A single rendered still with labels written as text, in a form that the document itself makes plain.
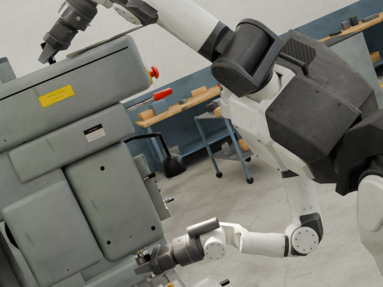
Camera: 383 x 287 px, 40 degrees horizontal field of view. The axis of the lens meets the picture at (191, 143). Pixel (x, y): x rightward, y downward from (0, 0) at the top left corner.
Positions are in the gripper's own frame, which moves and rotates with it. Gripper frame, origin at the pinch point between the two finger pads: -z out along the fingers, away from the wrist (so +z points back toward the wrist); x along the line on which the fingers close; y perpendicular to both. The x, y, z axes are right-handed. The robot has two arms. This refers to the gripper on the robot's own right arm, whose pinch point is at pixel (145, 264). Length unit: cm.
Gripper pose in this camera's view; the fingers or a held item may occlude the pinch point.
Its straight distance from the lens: 165.0
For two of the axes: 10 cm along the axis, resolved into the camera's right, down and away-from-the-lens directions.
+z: 9.2, -3.6, -1.7
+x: -0.9, 2.5, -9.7
